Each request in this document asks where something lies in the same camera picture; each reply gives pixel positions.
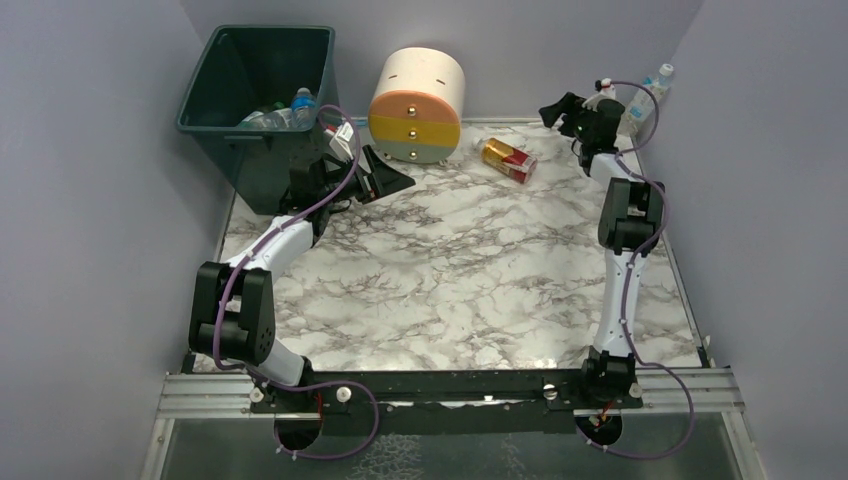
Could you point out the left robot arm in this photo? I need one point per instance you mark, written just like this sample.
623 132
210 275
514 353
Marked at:
233 315

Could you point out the amber tea bottle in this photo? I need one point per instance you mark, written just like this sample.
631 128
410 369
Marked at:
506 159

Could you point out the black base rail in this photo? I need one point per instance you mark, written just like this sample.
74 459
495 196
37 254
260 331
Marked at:
355 404

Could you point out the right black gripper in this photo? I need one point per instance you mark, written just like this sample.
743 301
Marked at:
576 115

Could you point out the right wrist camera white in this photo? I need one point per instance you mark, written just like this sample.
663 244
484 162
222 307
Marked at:
604 90

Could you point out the round pastel drawer cabinet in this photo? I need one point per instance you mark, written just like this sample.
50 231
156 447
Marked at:
417 107

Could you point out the dark green plastic bin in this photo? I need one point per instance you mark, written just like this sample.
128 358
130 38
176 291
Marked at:
242 69

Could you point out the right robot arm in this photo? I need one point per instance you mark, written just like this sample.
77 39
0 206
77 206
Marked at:
629 223

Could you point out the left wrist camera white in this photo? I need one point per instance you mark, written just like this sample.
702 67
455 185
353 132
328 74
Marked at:
339 140

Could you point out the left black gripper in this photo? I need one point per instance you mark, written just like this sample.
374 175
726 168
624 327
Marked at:
365 175

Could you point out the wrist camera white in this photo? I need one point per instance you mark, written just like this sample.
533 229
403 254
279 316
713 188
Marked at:
604 90
339 140

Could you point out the green label water bottle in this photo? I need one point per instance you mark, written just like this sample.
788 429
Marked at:
271 107

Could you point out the white cap bottle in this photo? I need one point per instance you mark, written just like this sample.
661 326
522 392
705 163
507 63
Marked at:
641 107

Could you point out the blue cap clear bottle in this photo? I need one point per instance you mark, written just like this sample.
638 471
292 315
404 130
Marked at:
303 105

